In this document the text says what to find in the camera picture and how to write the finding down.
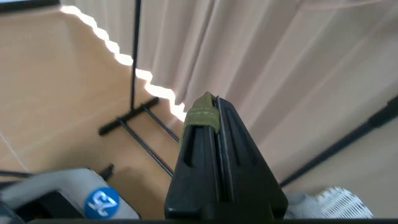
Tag green printed shirt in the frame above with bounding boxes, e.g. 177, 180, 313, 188
178, 90, 222, 152

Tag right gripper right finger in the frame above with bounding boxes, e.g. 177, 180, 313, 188
216, 96, 289, 219

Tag black clothes rack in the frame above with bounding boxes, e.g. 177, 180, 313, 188
98, 0, 398, 188

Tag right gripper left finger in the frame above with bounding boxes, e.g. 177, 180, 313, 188
164, 123, 224, 219

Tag white laundry basket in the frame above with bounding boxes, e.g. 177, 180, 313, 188
310, 185, 374, 219

